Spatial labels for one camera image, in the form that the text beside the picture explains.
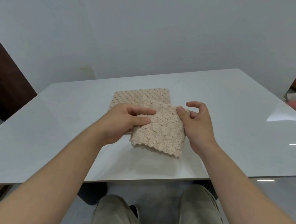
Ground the person's right hand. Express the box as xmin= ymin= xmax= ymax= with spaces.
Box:
xmin=173 ymin=100 xmax=223 ymax=157

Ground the person's left hand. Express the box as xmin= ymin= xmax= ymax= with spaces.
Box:
xmin=95 ymin=101 xmax=157 ymax=150

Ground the beige scalloped knitted cloth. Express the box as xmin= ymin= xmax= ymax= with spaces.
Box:
xmin=128 ymin=98 xmax=192 ymax=160

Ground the person's right forearm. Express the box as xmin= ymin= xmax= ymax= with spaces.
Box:
xmin=186 ymin=140 xmax=296 ymax=224

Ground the person's left forearm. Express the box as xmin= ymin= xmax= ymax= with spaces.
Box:
xmin=0 ymin=121 xmax=107 ymax=224

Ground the beige dotted knitted cloth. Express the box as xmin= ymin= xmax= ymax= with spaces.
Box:
xmin=108 ymin=84 xmax=172 ymax=116

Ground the person's black shoe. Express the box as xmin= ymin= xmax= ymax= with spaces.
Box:
xmin=128 ymin=205 xmax=141 ymax=220

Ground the person's left leg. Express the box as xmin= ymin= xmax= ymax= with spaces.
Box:
xmin=91 ymin=193 xmax=145 ymax=224

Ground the person's leg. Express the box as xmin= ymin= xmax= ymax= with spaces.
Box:
xmin=91 ymin=193 xmax=145 ymax=224
xmin=178 ymin=183 xmax=235 ymax=224

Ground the person's right leg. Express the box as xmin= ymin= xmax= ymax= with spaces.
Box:
xmin=178 ymin=183 xmax=235 ymax=224

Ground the dark brown wooden door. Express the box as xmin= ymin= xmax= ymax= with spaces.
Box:
xmin=0 ymin=31 xmax=42 ymax=124

